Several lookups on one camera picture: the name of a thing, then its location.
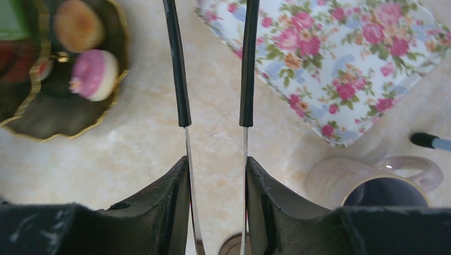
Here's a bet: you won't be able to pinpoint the round orange bun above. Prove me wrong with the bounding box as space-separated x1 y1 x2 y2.
53 1 106 53

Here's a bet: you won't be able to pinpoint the grey tripod stand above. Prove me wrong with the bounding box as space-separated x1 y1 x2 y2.
410 132 450 151

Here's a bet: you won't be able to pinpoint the dark wooden coaster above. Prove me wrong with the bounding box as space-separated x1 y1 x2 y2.
218 233 252 255

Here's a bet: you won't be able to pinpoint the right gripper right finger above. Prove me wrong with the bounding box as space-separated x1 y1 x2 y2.
246 157 450 254

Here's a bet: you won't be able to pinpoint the pink frosted donut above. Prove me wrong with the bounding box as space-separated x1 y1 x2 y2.
69 49 119 101

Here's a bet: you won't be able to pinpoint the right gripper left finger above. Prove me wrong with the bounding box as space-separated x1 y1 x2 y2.
1 156 190 254

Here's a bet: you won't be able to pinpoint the black handled steel tongs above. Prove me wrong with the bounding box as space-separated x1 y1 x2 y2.
163 0 260 254

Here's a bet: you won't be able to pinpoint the floral serving tray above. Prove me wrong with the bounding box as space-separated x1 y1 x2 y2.
194 0 451 149

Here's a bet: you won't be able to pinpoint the red fruit tart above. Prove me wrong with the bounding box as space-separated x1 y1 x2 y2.
1 38 41 85

